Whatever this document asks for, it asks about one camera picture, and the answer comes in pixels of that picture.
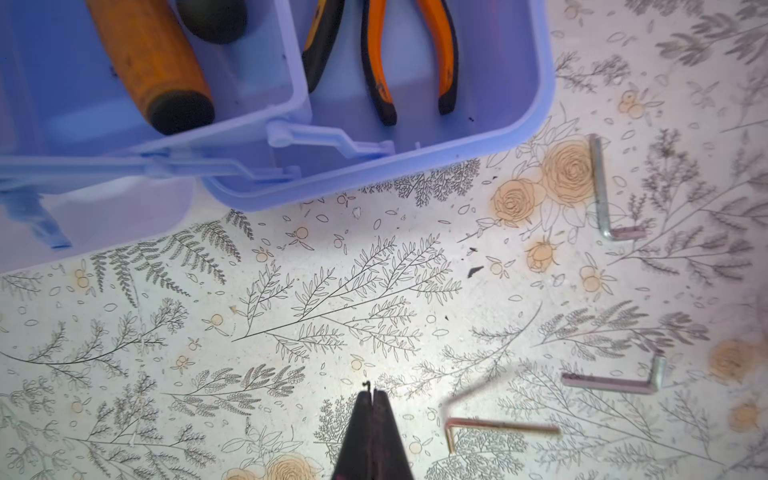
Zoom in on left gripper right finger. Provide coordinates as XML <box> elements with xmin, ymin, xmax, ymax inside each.
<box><xmin>371</xmin><ymin>390</ymin><xmax>414</xmax><ymax>480</ymax></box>

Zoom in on silver hex key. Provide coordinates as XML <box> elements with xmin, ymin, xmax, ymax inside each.
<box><xmin>589</xmin><ymin>134</ymin><xmax>647</xmax><ymax>242</ymax></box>

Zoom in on small orange screwdriver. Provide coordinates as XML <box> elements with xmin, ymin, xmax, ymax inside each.
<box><xmin>175</xmin><ymin>0</ymin><xmax>248</xmax><ymax>44</ymax></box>

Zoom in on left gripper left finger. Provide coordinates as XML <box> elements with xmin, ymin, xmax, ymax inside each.
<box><xmin>331</xmin><ymin>391</ymin><xmax>373</xmax><ymax>480</ymax></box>

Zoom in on thin hex key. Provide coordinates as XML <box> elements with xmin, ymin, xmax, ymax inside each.
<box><xmin>444</xmin><ymin>417</ymin><xmax>562</xmax><ymax>455</ymax></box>

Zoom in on orange needle nose pliers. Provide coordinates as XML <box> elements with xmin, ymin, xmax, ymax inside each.
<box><xmin>302</xmin><ymin>0</ymin><xmax>345</xmax><ymax>93</ymax></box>

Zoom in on orange black combination pliers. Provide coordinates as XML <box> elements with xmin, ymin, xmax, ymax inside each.
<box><xmin>361</xmin><ymin>1</ymin><xmax>459</xmax><ymax>126</ymax></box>

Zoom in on white pink blue tool box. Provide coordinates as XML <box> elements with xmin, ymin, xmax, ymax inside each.
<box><xmin>1</xmin><ymin>1</ymin><xmax>554</xmax><ymax>272</ymax></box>

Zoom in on small hex key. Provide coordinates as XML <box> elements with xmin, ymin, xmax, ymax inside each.
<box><xmin>561</xmin><ymin>354</ymin><xmax>667</xmax><ymax>395</ymax></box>

